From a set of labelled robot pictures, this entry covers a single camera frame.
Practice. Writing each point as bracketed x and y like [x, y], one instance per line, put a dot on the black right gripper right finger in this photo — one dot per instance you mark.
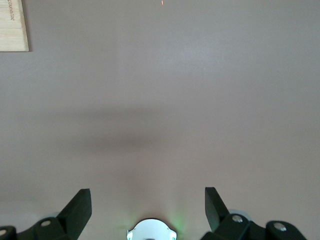
[220, 220]

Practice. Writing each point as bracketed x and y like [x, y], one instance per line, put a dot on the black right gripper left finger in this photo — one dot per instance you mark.
[72, 220]

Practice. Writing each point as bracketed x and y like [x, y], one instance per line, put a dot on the bamboo cutting board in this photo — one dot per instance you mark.
[12, 30]

